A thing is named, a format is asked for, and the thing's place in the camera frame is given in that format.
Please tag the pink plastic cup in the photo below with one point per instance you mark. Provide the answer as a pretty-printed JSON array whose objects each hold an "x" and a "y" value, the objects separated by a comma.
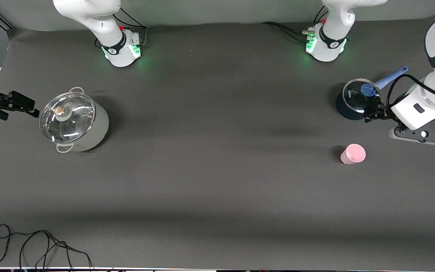
[{"x": 353, "y": 155}]

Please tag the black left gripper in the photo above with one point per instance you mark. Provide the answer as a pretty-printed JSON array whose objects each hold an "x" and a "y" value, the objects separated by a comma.
[{"x": 384, "y": 112}]

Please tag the glass lid with blue knob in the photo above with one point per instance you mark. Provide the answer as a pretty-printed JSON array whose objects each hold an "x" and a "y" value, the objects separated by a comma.
[{"x": 355, "y": 100}]

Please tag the dark grey table mat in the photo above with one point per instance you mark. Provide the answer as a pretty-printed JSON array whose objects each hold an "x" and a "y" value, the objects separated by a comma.
[{"x": 217, "y": 170}]

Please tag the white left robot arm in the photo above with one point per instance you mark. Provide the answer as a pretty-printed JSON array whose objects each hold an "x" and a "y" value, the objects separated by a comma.
[{"x": 327, "y": 53}]

